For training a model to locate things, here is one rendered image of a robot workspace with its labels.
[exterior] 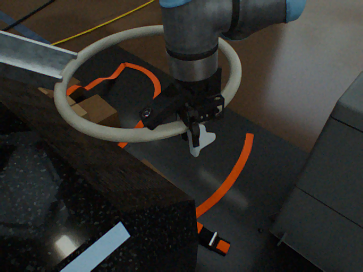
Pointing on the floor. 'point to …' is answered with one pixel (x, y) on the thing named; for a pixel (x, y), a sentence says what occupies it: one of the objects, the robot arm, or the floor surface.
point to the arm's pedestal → (329, 192)
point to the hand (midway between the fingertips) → (187, 145)
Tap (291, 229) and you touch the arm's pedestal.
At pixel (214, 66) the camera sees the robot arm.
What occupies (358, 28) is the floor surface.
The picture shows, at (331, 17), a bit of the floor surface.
